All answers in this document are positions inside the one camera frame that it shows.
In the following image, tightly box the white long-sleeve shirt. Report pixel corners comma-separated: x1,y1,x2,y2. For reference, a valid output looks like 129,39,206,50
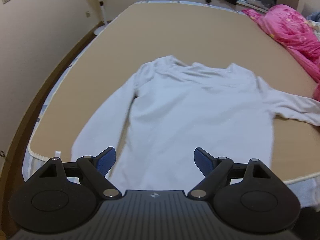
71,56,319,191

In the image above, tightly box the pink floral quilt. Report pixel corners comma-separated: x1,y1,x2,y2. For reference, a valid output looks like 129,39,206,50
242,4,319,101

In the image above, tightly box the tan mattress bed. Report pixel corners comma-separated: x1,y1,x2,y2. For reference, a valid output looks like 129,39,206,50
22,2,319,206

